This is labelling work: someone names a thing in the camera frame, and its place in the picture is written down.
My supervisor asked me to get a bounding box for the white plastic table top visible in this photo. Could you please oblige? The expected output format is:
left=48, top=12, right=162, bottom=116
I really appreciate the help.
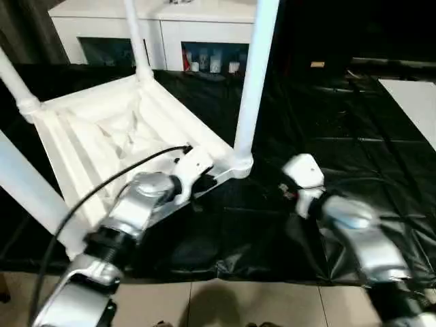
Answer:
left=18, top=74, right=255, bottom=260

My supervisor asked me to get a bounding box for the black table mat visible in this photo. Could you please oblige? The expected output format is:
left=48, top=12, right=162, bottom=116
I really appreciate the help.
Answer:
left=0, top=63, right=436, bottom=289

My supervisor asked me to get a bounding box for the white flat board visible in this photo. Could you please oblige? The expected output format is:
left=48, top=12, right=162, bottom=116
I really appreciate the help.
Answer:
left=377, top=78, right=436, bottom=151

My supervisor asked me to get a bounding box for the black cabinet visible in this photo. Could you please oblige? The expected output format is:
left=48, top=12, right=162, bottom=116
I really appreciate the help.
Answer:
left=275, top=0, right=436, bottom=81

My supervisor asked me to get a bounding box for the white cabinet with glass doors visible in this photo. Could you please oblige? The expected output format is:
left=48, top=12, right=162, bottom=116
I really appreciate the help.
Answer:
left=47, top=0, right=260, bottom=72

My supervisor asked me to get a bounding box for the grey curtain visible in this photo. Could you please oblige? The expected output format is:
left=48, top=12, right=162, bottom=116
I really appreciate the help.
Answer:
left=0, top=0, right=71, bottom=65

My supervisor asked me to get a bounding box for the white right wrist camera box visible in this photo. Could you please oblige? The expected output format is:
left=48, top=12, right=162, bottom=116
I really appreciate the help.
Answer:
left=281, top=153, right=326, bottom=219

